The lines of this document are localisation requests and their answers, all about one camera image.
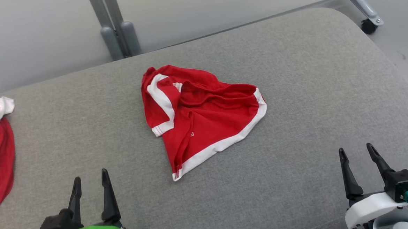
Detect red shorts with white trim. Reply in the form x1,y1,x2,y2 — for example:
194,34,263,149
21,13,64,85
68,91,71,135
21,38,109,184
140,60,271,183

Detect grey partition end leg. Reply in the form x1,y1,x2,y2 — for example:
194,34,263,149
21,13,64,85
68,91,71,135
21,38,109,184
347,0,384,28

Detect grey partition post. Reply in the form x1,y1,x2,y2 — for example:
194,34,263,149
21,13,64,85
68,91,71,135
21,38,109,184
87,0,125,62
103,0,142,58

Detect black caster wheel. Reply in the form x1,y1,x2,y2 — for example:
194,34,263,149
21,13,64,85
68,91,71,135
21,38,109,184
361,18,378,35

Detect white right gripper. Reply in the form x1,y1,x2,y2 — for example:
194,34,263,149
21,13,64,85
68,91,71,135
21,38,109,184
338,141,408,229

